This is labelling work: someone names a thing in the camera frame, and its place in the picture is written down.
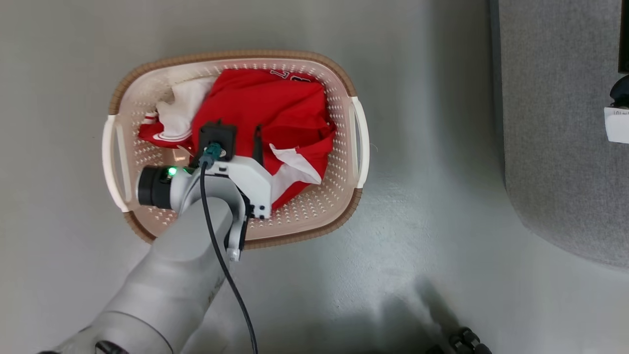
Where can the black rounded object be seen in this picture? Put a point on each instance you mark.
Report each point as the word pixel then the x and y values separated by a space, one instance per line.
pixel 620 92

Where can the grey carpet mat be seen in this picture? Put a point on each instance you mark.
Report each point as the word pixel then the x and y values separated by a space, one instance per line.
pixel 560 128

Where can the red sports jersey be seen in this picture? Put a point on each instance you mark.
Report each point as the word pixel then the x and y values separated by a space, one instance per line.
pixel 275 110

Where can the black square wrist camera box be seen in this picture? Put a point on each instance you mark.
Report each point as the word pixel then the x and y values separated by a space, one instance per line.
pixel 217 135

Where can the white cloth garment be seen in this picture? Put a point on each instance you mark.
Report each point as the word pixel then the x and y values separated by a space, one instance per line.
pixel 183 109

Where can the white box with black wheel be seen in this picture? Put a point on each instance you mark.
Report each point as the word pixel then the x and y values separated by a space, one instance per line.
pixel 617 125

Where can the grey white robot right arm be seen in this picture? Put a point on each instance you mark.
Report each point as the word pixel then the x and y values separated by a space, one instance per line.
pixel 172 275

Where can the beige perforated plastic laundry basket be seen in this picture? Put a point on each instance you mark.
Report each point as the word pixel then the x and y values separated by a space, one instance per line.
pixel 324 206

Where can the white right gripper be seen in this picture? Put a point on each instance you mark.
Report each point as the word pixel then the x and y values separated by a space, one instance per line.
pixel 253 179

